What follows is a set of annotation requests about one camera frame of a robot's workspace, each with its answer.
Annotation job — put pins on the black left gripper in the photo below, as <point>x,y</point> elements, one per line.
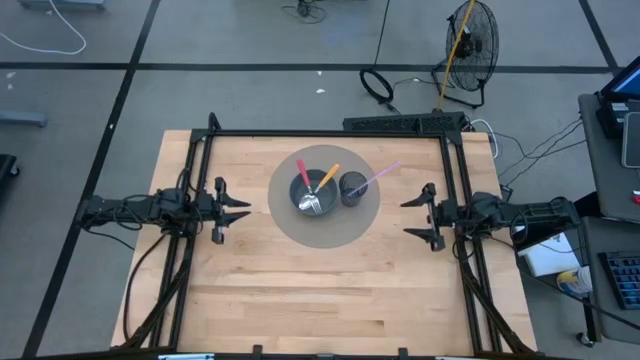
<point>210,210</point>

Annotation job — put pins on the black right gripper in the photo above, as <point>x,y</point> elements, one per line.
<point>445,217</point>

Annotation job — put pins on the pink drinking straw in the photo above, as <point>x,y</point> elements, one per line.
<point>382,172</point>

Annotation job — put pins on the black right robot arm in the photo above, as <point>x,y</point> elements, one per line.
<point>525,215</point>

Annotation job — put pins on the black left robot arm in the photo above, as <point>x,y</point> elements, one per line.
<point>130,210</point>

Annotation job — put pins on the dark gray cup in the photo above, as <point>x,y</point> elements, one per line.
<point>350,197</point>

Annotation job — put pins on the grey round placemat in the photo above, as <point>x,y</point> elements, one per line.
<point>325,232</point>

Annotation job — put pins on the grey bowl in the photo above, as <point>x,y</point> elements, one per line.
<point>327,200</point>

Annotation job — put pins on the white box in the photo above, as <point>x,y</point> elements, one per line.
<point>547,257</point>

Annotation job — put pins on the yellow pole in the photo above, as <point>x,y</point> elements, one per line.
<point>452,60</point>

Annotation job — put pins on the wipes canister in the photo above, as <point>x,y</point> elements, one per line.
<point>575,281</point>

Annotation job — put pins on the black floor fan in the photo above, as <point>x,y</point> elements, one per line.
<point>475,50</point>

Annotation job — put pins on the grey desk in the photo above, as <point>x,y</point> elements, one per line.
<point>605,170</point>

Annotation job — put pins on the black keyboard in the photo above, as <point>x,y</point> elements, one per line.
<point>625,280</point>

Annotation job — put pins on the grey tablet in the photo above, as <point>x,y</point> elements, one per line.
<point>632,140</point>

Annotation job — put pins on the open laptop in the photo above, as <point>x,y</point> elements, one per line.
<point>627,82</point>

